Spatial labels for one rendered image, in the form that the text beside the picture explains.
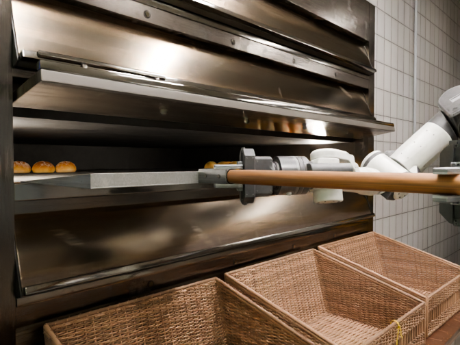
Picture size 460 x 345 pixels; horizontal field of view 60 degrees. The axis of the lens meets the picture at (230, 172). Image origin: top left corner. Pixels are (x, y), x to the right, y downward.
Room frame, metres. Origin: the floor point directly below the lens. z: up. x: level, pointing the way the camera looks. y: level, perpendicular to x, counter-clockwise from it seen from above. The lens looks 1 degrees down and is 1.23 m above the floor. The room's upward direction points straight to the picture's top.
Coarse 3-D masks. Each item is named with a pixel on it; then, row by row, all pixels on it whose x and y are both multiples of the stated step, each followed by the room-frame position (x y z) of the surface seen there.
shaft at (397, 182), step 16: (240, 176) 0.82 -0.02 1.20; (256, 176) 0.79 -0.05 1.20; (272, 176) 0.76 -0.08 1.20; (288, 176) 0.74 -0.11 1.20; (304, 176) 0.71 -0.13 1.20; (320, 176) 0.69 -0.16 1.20; (336, 176) 0.67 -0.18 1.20; (352, 176) 0.65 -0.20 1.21; (368, 176) 0.63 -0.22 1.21; (384, 176) 0.61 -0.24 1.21; (400, 176) 0.60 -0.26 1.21; (416, 176) 0.58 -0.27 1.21; (432, 176) 0.57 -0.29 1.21; (448, 176) 0.55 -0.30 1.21; (416, 192) 0.59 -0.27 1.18; (432, 192) 0.57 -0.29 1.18; (448, 192) 0.55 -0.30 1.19
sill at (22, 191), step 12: (24, 192) 0.91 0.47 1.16; (36, 192) 0.93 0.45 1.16; (48, 192) 0.95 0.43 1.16; (60, 192) 0.97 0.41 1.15; (72, 192) 0.99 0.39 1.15; (84, 192) 1.01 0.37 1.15; (96, 192) 1.04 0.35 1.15; (108, 192) 1.06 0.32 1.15; (120, 192) 1.09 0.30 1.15; (132, 192) 1.12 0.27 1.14; (144, 192) 1.15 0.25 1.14
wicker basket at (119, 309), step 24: (192, 288) 1.22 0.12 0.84; (216, 288) 1.28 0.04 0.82; (96, 312) 1.00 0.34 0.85; (120, 312) 1.05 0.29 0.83; (168, 312) 1.14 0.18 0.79; (192, 312) 1.20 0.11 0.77; (216, 312) 1.26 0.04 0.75; (240, 312) 1.21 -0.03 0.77; (264, 312) 1.14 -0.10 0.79; (48, 336) 0.89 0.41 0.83; (72, 336) 0.95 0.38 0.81; (96, 336) 0.99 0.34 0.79; (120, 336) 1.02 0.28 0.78; (168, 336) 1.12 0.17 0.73; (192, 336) 1.18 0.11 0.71; (216, 336) 1.23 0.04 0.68; (240, 336) 1.21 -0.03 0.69; (264, 336) 1.15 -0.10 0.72; (288, 336) 1.08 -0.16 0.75
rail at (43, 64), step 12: (60, 72) 0.83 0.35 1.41; (72, 72) 0.85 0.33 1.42; (84, 72) 0.87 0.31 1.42; (96, 72) 0.89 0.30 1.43; (108, 72) 0.91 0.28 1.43; (144, 84) 0.98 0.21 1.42; (156, 84) 1.00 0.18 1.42; (168, 84) 1.03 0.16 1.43; (216, 96) 1.15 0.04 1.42; (228, 96) 1.19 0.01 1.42; (240, 96) 1.23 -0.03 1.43; (288, 108) 1.41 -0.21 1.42; (300, 108) 1.46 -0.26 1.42; (360, 120) 1.81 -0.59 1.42; (372, 120) 1.90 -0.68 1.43
